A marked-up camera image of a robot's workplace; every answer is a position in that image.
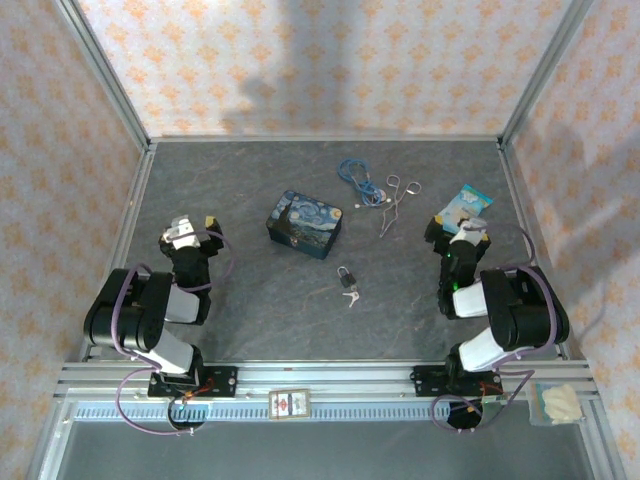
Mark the framed label card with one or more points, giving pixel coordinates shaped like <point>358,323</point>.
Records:
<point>290,404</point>

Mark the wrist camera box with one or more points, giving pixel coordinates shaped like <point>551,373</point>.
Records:
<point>468,234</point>
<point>183,231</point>

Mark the light blue wipes packet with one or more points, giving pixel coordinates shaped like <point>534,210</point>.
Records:
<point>465,204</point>

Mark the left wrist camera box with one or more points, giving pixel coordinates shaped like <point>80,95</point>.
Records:
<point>183,231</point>

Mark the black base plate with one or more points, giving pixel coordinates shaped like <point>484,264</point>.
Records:
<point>427,381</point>
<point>222,381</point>

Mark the long aluminium base rail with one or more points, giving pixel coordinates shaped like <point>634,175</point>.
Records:
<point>325,375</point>

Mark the aluminium side rail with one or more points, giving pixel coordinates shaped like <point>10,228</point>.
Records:
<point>520,200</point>
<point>127,240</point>

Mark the small dark padlock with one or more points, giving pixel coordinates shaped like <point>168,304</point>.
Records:
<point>345,279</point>

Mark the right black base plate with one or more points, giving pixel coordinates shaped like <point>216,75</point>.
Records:
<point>427,381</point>

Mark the starry night print tin box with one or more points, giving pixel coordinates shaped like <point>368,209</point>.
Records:
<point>305,222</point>

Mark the plastic bag with white contents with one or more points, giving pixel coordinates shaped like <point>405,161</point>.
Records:
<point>557,404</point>

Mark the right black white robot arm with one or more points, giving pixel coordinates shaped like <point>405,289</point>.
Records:
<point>520,310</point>

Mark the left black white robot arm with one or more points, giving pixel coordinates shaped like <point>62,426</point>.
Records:
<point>125,310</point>

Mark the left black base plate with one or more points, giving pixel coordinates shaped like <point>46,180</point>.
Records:
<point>222,381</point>

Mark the metal forceps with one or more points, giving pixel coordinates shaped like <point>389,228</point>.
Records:
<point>395,200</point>

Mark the aluminium frame post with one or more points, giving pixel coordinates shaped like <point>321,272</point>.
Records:
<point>105,75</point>
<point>545,70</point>

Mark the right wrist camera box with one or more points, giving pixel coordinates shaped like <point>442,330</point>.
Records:
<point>468,234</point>

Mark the small metal key bunch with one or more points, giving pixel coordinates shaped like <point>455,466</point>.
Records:
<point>352,297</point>

